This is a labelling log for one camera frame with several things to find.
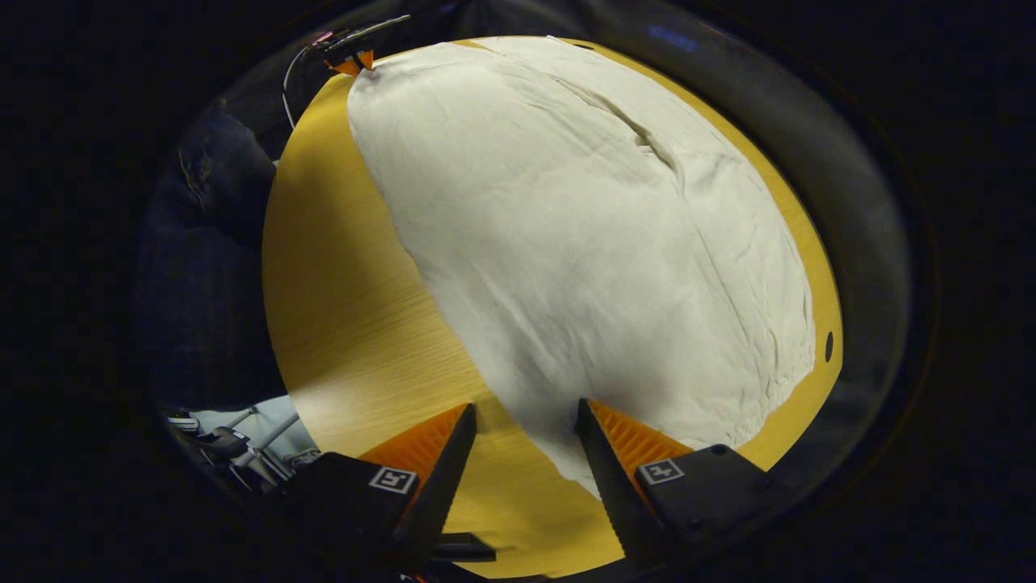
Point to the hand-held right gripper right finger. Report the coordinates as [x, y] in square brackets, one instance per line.
[611, 494]

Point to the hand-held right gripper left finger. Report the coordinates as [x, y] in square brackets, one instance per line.
[441, 486]

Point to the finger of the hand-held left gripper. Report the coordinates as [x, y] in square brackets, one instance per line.
[356, 63]

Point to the white jeans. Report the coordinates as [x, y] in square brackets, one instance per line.
[583, 243]

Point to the grey swivel chair base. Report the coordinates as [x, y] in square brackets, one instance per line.
[267, 437]

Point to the person's dark blue clothing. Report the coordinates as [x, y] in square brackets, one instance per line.
[210, 267]

